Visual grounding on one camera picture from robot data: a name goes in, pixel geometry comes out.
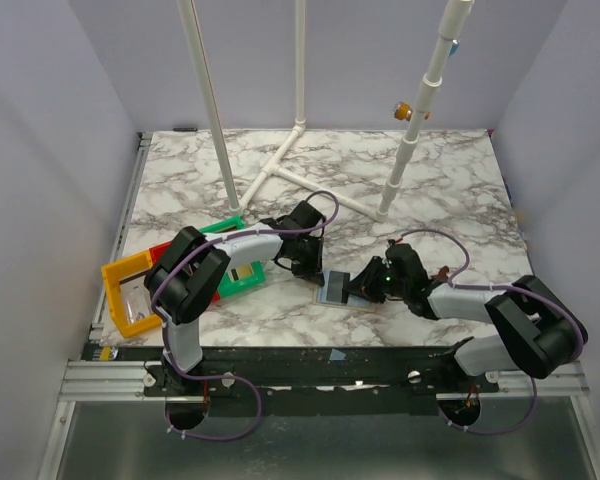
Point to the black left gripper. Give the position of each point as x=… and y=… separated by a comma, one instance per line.
x=311, y=272

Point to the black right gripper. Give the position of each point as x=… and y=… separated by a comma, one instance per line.
x=371, y=278

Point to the beige card holder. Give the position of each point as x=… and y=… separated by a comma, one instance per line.
x=354, y=303

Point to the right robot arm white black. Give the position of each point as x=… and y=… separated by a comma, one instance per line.
x=536, y=333

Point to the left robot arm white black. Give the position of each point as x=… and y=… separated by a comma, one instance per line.
x=185, y=278

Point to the gold credit card in bin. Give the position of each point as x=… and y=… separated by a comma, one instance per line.
x=240, y=274

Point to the green plastic bin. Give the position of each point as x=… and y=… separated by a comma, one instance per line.
x=227, y=288

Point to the red plastic bin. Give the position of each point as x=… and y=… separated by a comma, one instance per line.
x=157, y=251

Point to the orange knob on pipe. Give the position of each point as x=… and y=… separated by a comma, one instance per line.
x=402, y=111

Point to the yellow plastic bin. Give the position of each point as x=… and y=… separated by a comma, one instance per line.
x=121, y=274

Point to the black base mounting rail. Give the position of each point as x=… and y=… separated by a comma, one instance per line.
x=304, y=381

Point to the aluminium extrusion rail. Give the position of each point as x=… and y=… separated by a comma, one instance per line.
x=90, y=379

